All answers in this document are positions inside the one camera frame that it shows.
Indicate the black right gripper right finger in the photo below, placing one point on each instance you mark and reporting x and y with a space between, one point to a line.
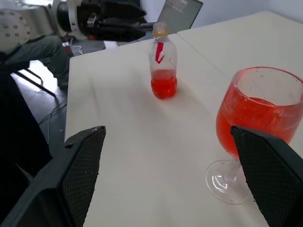
272 177

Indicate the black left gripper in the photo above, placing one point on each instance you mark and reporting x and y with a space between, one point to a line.
86 9

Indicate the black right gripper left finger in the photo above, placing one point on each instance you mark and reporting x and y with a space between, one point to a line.
71 177

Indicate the clear wine glass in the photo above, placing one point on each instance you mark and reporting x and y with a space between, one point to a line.
248 113

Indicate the plastic bottle with red drink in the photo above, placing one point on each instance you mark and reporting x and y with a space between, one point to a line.
163 87

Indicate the dark grey laptop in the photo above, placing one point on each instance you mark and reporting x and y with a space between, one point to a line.
182 16

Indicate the large black object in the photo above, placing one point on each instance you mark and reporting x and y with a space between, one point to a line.
19 118

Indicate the person in green trousers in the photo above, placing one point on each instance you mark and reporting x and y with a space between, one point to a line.
47 54

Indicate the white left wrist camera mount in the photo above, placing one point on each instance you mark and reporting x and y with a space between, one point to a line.
73 14

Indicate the black metal chair frame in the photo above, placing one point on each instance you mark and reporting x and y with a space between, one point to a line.
38 84

